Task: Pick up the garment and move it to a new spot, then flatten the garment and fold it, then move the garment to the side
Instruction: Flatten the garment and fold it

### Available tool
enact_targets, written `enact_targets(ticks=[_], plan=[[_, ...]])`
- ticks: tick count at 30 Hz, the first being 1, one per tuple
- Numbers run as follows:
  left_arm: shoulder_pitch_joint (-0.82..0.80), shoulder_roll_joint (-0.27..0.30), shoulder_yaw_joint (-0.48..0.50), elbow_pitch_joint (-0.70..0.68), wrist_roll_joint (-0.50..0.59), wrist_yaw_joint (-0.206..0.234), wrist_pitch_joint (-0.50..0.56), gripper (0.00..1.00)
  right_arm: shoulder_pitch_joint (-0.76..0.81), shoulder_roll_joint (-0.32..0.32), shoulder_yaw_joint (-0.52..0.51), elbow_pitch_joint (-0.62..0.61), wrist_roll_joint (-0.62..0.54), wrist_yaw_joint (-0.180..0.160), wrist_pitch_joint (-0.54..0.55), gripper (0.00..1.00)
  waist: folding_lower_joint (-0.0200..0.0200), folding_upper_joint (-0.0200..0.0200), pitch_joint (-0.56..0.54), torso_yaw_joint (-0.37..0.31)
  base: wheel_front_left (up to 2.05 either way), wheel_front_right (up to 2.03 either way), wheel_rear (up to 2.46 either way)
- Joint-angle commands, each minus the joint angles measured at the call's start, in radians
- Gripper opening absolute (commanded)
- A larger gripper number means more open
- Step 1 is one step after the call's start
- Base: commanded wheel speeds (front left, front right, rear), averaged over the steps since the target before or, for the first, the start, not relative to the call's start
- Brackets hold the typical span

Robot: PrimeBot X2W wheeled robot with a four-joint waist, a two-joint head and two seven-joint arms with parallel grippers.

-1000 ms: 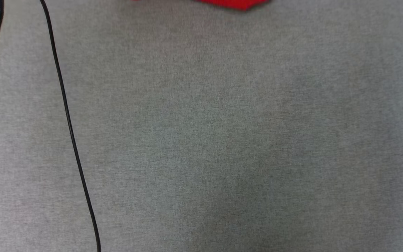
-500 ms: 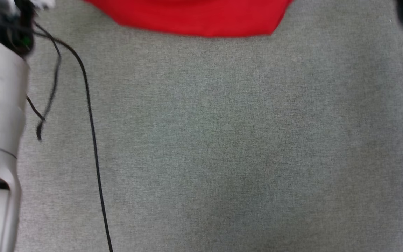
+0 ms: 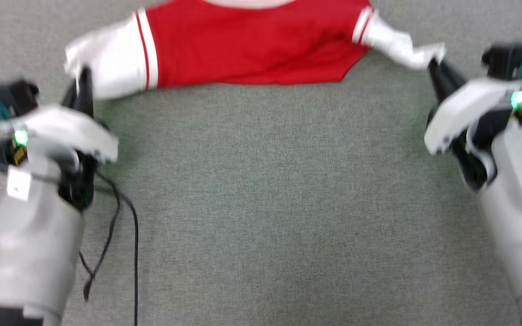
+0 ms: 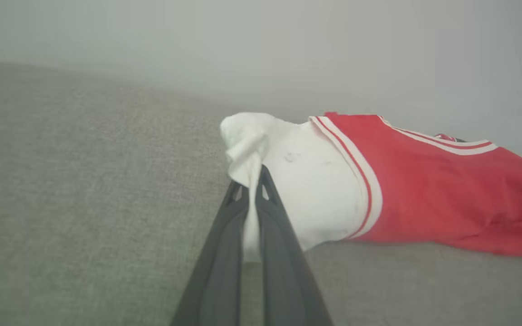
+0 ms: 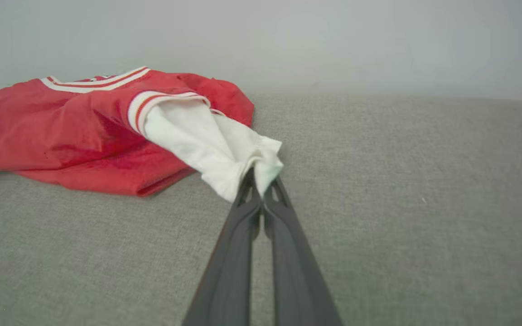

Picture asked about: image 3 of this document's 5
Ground grey fabric sofa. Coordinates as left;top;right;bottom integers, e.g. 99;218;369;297
0;0;522;326

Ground white cable tag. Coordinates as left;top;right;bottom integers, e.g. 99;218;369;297
6;166;33;201

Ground red white basketball jersey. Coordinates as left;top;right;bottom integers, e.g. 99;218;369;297
64;0;446;100

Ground thin black cable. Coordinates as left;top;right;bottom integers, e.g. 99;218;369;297
79;190;122;302
96;171;140;326

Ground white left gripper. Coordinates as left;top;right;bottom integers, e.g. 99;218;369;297
0;67;117;211

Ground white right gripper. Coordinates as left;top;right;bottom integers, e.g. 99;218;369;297
424;59;522;191

